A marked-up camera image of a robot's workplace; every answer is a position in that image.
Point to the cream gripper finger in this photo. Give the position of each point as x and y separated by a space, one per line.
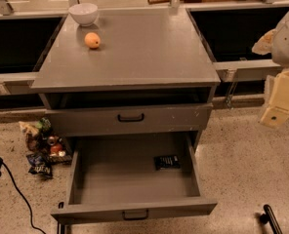
264 45
273 116

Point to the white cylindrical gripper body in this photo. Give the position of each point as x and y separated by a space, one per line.
287 39

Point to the dark blue rxbar wrapper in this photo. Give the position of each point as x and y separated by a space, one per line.
167 162

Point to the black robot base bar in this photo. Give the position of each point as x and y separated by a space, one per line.
268 217

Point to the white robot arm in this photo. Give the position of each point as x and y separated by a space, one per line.
280 43

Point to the grey drawer cabinet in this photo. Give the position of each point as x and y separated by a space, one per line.
146 57

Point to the open grey middle drawer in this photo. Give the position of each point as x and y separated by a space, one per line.
112 174

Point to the closed grey upper drawer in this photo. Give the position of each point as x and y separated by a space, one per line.
103 121

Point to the wooden stick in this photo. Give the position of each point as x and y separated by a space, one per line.
151 2

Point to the orange fruit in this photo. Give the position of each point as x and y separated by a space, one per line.
92 40

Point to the white ceramic bowl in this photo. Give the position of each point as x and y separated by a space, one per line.
84 14

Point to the red soda can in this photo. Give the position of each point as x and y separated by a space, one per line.
56 148

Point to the pile of snack packages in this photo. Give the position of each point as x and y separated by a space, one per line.
40 136

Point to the dark blue chip bag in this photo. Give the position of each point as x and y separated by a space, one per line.
39 165

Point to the black upper drawer handle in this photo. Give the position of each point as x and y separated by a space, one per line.
130 119

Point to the black drawer handle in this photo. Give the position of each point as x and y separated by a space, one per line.
130 119
135 215

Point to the black middle drawer handle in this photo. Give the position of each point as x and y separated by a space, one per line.
135 215

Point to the grey metal railing frame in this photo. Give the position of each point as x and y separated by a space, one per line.
28 29

